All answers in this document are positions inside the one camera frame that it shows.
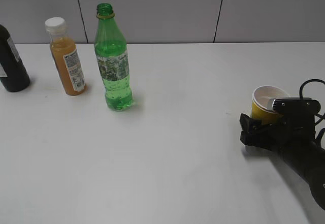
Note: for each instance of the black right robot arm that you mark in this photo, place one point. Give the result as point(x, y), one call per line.
point(310, 168)

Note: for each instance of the dark glass bottle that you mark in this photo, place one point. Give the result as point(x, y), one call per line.
point(14, 76)

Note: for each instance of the green sprite bottle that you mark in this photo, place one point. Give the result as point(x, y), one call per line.
point(112, 59)

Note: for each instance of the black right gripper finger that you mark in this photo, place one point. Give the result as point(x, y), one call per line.
point(252, 130)

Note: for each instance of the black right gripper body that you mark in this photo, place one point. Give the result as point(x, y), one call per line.
point(292, 134)

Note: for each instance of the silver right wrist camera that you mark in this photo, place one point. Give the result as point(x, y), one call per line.
point(293, 105)

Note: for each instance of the orange juice bottle white cap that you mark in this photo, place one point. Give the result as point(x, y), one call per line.
point(65, 56)

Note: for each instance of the yellow paper cup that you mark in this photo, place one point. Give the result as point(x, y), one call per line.
point(260, 100)

